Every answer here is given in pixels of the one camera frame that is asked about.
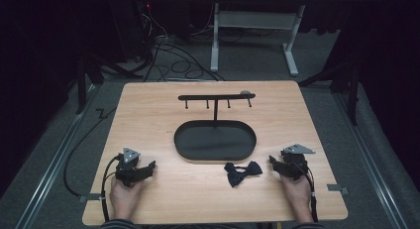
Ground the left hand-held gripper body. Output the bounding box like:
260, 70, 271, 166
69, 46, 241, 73
113, 147, 143, 187

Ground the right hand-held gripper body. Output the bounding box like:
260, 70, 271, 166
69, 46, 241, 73
279, 143, 317, 181

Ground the black bow tie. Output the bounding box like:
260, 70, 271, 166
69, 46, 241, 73
223, 161, 263, 188

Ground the black rack with oval tray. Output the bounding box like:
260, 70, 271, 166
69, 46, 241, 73
173, 92, 258, 163

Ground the person's right hand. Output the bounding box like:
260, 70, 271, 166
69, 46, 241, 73
280, 174, 313, 208

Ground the person's left hand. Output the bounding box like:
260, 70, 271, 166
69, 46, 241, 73
109, 176, 145, 213

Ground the black metal stand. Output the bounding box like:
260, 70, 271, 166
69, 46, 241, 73
298, 60, 362, 126
74, 53, 144, 115

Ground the left hand-held gripper cable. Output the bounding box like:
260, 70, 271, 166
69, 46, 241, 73
100, 153, 124, 223

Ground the hand-held gripper cable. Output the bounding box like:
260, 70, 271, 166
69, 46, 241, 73
304, 168, 320, 223
100, 153, 124, 223

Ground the right hand-held gripper cable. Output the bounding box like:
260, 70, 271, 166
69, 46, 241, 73
304, 168, 320, 223

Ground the grey table bracket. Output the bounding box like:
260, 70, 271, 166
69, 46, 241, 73
78, 192, 107, 204
326, 183, 350, 195

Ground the long black floor cable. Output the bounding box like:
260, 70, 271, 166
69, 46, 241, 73
62, 105, 119, 197

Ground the metal floor rail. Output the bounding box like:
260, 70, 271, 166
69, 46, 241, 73
14, 84, 100, 229
331, 91, 409, 229

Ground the tangle of black cables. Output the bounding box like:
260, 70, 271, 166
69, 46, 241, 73
140, 4, 227, 83

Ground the white desk frame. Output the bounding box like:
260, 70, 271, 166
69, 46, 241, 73
210, 0, 351, 77

